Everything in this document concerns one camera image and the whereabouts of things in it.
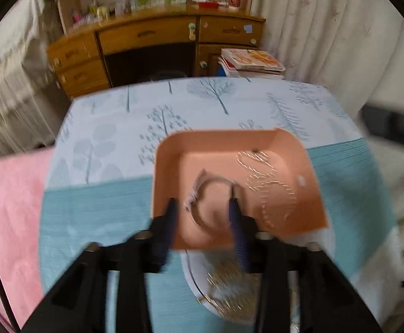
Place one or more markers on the lace covered furniture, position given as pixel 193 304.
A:
pixel 32 102

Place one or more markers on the pink rectangular jewelry tray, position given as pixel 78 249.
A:
pixel 268 171

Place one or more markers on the cream patterned curtain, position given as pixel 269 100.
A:
pixel 354 48

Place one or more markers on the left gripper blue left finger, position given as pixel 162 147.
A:
pixel 163 229

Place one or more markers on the stack of magazines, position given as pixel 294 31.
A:
pixel 250 64

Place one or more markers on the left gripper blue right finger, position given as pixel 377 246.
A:
pixel 244 229

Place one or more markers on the wooden desk with drawers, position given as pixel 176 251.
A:
pixel 160 42

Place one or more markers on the gold chain jewelry pile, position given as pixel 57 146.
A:
pixel 232 293

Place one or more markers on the pink quilted blanket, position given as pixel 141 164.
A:
pixel 22 184

